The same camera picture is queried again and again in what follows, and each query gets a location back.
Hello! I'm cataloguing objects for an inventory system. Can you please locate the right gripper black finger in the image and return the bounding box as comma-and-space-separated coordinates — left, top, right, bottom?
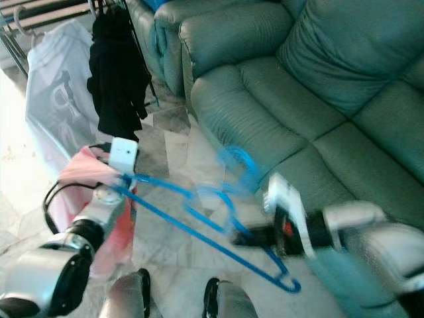
233, 225, 280, 250

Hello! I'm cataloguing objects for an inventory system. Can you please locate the blue plastic hanger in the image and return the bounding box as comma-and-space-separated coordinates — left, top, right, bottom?
116, 146, 302, 293

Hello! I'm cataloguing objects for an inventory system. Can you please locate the pink garment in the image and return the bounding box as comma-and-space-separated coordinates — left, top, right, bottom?
53, 147, 136, 279

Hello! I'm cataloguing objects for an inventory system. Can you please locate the pale plastic hanger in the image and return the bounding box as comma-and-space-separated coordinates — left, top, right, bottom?
13, 5, 40, 44

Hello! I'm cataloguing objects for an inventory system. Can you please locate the silver right robot leg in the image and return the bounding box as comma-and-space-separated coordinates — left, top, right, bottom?
202, 278, 259, 318

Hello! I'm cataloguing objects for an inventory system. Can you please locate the silver robot leg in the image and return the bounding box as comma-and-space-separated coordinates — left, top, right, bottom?
106, 268, 153, 318
202, 278, 259, 318

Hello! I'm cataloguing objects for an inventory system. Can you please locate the silver left robot leg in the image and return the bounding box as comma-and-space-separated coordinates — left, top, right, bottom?
106, 268, 153, 318

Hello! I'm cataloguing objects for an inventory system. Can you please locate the green leather sofa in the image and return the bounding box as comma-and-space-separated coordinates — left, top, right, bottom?
126, 0, 424, 312

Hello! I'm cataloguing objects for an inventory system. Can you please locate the black metal drying rack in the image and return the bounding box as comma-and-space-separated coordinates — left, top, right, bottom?
0, 0, 160, 107

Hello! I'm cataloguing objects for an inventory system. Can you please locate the white printed T-shirt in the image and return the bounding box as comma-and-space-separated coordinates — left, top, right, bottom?
25, 19, 107, 193

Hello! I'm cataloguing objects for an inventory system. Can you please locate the black garment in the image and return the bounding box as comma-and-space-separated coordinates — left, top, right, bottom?
86, 7, 150, 141

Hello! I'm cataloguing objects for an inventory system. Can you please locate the brown slatted panel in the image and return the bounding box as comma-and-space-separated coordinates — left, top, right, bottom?
0, 0, 93, 30

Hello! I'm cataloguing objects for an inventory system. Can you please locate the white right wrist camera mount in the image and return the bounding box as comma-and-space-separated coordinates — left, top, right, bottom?
265, 172, 319, 259

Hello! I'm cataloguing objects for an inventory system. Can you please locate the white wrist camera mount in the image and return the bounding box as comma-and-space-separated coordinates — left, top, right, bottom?
265, 172, 319, 259
109, 137, 140, 174

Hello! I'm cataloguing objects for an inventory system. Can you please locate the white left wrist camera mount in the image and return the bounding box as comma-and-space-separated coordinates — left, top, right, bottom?
109, 137, 140, 174

